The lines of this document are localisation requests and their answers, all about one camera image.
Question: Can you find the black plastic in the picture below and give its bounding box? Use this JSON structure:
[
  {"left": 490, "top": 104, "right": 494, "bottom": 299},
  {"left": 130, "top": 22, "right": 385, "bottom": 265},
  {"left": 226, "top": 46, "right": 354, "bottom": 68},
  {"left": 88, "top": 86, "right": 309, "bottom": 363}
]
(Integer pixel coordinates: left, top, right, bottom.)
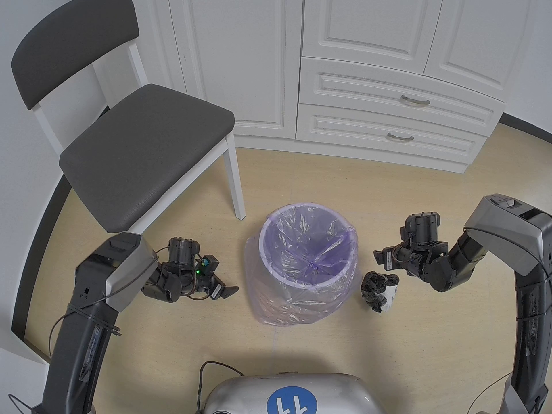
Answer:
[{"left": 360, "top": 272, "right": 400, "bottom": 315}]

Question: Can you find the grey and white chair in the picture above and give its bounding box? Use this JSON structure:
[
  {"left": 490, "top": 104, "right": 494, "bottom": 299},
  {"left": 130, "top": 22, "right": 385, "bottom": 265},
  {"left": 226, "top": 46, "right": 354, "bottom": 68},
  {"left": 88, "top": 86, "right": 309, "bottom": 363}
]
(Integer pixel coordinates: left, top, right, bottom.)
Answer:
[{"left": 11, "top": 0, "right": 247, "bottom": 237}]

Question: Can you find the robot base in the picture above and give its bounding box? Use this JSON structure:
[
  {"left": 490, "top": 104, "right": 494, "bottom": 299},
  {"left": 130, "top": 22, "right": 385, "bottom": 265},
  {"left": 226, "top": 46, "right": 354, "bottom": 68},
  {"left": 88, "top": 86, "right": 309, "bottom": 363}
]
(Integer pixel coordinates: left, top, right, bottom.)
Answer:
[{"left": 203, "top": 373, "right": 383, "bottom": 414}]

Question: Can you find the black cable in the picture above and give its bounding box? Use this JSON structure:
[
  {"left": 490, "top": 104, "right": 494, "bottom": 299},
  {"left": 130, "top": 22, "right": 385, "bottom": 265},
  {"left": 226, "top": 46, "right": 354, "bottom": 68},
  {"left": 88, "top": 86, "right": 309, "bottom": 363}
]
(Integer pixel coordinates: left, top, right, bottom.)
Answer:
[
  {"left": 469, "top": 371, "right": 512, "bottom": 414},
  {"left": 6, "top": 393, "right": 45, "bottom": 414},
  {"left": 196, "top": 361, "right": 247, "bottom": 414}
]

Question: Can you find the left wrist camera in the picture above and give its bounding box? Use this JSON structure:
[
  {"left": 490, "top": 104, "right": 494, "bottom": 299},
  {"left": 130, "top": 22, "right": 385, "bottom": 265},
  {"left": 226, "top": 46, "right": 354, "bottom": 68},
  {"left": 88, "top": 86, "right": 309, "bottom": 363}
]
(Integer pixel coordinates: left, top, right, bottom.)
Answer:
[{"left": 196, "top": 254, "right": 219, "bottom": 275}]

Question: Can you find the purple plastic bag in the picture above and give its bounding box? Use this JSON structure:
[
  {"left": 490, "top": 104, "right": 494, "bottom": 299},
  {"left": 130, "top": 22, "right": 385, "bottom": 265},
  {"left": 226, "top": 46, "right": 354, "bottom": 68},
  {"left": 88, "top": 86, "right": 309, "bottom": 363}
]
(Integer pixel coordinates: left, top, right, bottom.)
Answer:
[{"left": 244, "top": 204, "right": 362, "bottom": 326}]

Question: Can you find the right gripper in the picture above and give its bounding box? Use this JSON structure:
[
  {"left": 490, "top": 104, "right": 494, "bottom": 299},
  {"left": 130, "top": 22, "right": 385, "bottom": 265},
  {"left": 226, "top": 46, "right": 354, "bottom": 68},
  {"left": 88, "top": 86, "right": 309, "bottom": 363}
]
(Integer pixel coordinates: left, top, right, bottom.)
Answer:
[{"left": 383, "top": 245, "right": 415, "bottom": 273}]

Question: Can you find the white trash bin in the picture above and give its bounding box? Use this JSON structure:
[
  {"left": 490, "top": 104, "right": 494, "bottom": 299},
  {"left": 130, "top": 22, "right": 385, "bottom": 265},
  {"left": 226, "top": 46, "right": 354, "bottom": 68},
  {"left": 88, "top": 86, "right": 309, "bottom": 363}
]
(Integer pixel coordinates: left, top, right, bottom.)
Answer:
[{"left": 259, "top": 204, "right": 359, "bottom": 318}]

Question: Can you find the white wardrobe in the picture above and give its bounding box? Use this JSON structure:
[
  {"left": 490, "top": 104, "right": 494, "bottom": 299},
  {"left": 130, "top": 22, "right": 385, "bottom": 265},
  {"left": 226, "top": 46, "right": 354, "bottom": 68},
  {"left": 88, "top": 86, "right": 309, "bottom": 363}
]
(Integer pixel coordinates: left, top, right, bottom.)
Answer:
[{"left": 69, "top": 0, "right": 534, "bottom": 175}]

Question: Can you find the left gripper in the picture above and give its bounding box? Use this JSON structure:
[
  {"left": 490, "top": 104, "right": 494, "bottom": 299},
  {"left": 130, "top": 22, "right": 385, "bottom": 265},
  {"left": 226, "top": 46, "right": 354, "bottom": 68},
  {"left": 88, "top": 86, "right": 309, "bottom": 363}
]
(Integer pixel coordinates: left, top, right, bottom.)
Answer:
[{"left": 189, "top": 273, "right": 239, "bottom": 302}]

